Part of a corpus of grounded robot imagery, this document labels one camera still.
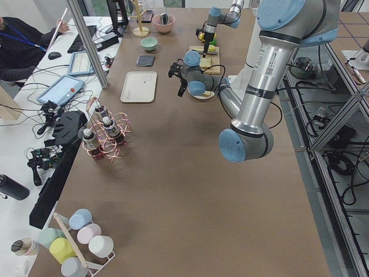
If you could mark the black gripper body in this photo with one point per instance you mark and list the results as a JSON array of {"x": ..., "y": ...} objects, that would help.
[
  {"x": 181, "y": 79},
  {"x": 206, "y": 38}
]

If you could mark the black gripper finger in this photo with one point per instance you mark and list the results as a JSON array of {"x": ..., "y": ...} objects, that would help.
[{"x": 181, "y": 90}]

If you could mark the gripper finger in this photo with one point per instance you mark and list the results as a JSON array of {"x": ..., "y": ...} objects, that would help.
[{"x": 206, "y": 47}]

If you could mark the bread slice top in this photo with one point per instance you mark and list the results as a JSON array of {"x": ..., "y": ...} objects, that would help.
[{"x": 205, "y": 63}]

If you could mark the bread slice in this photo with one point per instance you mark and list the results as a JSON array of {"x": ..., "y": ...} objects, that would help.
[
  {"x": 205, "y": 63},
  {"x": 207, "y": 94}
]

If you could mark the white round plate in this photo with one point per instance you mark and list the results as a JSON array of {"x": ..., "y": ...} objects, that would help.
[{"x": 200, "y": 97}]

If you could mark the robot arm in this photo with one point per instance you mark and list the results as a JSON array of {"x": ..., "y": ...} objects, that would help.
[
  {"x": 216, "y": 17},
  {"x": 284, "y": 27}
]

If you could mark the cream rabbit tray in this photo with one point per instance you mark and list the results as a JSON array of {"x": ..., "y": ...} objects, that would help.
[{"x": 139, "y": 87}]

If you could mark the black tray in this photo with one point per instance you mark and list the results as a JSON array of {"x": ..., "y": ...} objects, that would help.
[{"x": 147, "y": 16}]

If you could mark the green lime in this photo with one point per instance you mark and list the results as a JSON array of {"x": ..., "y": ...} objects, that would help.
[{"x": 214, "y": 42}]

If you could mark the yellow lemon lower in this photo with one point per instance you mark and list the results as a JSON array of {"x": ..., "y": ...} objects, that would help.
[{"x": 201, "y": 37}]

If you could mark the wooden cutting board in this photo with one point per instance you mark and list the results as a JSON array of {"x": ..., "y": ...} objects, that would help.
[{"x": 215, "y": 68}]

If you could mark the bread slice bottom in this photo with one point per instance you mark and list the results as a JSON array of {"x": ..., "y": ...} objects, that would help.
[{"x": 207, "y": 94}]

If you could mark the grey folded cloth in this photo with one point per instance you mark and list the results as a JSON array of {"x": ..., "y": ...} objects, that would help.
[{"x": 145, "y": 60}]

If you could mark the mint green bowl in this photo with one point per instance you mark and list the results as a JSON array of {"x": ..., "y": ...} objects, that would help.
[{"x": 149, "y": 44}]

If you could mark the pink bowl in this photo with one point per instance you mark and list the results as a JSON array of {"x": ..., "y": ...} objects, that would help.
[{"x": 157, "y": 22}]

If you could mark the wooden mug tree stand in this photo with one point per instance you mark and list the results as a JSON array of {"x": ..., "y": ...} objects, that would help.
[{"x": 140, "y": 31}]

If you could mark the tea bottle lower left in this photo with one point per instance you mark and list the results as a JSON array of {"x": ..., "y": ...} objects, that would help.
[{"x": 110, "y": 127}]

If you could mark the tea bottle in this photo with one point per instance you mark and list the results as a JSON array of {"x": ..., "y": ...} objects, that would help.
[
  {"x": 110, "y": 127},
  {"x": 91, "y": 141},
  {"x": 101, "y": 112}
]

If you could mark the tea bottle upper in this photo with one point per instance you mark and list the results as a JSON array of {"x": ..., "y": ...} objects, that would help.
[{"x": 101, "y": 112}]

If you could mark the blue teach pendant far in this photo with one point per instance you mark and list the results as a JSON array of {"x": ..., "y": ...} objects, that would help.
[{"x": 80, "y": 65}]

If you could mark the blue teach pendant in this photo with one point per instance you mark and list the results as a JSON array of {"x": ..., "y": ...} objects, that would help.
[
  {"x": 80, "y": 65},
  {"x": 61, "y": 91}
]

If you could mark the blue teach pendant near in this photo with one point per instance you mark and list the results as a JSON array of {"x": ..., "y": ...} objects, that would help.
[{"x": 61, "y": 91}]

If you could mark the tea bottle lower right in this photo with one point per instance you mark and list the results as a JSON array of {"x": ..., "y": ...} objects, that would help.
[{"x": 91, "y": 141}]

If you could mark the black computer mouse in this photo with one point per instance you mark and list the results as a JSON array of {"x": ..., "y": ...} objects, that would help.
[{"x": 54, "y": 55}]

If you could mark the seated person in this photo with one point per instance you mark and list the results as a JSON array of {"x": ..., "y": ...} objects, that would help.
[{"x": 23, "y": 47}]

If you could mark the pastel cup rack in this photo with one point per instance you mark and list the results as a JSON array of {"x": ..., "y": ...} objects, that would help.
[{"x": 78, "y": 245}]

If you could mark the black water bottle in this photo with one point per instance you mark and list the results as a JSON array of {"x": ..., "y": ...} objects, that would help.
[{"x": 13, "y": 189}]

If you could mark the paper cup with metal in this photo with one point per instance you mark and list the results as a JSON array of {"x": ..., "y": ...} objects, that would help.
[{"x": 25, "y": 247}]

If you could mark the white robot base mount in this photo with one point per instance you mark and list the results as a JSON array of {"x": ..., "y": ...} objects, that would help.
[{"x": 240, "y": 81}]

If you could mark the copper wire bottle rack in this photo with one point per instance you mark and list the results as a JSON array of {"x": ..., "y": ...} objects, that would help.
[{"x": 109, "y": 149}]

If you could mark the aluminium frame post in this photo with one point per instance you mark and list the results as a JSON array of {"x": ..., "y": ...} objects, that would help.
[{"x": 89, "y": 45}]

